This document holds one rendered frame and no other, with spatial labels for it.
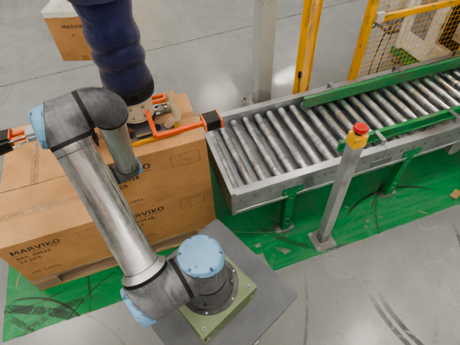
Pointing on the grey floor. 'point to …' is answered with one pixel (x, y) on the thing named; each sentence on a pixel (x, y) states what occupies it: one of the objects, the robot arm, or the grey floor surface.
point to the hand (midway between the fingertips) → (77, 120)
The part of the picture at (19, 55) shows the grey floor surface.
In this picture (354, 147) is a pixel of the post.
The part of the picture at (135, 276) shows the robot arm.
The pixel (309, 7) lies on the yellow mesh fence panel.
